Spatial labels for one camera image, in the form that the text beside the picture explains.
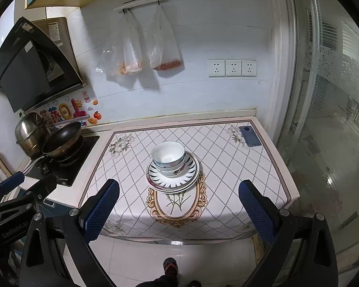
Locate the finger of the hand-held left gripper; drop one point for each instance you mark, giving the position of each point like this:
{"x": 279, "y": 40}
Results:
{"x": 10, "y": 183}
{"x": 42, "y": 187}

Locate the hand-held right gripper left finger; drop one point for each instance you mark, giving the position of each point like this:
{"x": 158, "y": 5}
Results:
{"x": 103, "y": 206}

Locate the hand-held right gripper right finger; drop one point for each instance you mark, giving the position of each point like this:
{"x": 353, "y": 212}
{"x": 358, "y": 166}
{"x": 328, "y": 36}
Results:
{"x": 257, "y": 212}

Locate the cream white plate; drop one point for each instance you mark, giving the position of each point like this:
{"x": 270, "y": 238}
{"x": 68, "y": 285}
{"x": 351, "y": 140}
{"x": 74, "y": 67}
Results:
{"x": 152, "y": 185}

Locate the white plate with leaf pattern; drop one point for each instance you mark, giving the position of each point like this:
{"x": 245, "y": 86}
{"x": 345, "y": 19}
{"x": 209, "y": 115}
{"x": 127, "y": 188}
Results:
{"x": 167, "y": 181}

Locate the white bowl with colourful dots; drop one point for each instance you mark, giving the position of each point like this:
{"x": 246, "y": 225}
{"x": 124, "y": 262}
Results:
{"x": 164, "y": 167}

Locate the white plate with grey branch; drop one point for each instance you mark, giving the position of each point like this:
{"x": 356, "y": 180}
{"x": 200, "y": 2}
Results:
{"x": 179, "y": 187}

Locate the white bowl with rose print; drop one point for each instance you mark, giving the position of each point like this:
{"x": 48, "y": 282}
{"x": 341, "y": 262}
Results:
{"x": 175, "y": 172}

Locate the white bowl with black rim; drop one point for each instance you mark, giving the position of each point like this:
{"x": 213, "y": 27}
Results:
{"x": 167, "y": 152}

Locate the black induction cooktop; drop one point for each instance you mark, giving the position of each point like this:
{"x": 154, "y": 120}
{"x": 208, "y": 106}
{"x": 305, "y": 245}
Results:
{"x": 74, "y": 161}

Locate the dark frying pan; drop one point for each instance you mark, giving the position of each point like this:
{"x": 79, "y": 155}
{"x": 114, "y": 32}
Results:
{"x": 62, "y": 139}

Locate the diamond-patterned floral tablecloth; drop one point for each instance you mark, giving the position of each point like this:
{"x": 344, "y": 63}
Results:
{"x": 227, "y": 167}

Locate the stainless steel pot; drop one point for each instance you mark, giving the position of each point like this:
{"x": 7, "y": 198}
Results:
{"x": 30, "y": 131}

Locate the blue smartphone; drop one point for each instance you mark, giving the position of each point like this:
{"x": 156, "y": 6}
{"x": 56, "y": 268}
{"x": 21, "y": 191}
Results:
{"x": 250, "y": 136}

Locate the person's black slipper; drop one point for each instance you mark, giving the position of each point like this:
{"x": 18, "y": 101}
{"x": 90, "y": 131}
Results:
{"x": 194, "y": 284}
{"x": 170, "y": 266}

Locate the frosted glass sliding door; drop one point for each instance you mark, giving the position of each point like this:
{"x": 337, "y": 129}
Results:
{"x": 326, "y": 125}

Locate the black range hood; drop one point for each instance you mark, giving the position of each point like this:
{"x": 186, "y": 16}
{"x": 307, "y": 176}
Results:
{"x": 24, "y": 62}

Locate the clear plastic bag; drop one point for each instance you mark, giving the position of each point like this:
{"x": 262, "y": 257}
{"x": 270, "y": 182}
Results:
{"x": 112, "y": 56}

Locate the plastic bag with orange contents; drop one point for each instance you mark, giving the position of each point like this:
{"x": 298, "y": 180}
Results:
{"x": 133, "y": 53}

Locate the plastic bag with red contents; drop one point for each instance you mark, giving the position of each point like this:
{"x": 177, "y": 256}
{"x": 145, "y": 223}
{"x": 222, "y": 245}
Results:
{"x": 164, "y": 47}

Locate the colourful cartoon wall sticker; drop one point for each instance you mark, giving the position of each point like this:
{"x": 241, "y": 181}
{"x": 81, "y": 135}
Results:
{"x": 68, "y": 110}

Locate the white wall socket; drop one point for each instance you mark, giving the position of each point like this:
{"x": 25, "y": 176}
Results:
{"x": 216, "y": 68}
{"x": 233, "y": 68}
{"x": 249, "y": 68}

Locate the wall hook rail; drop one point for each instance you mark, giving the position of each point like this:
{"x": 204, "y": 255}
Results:
{"x": 149, "y": 0}

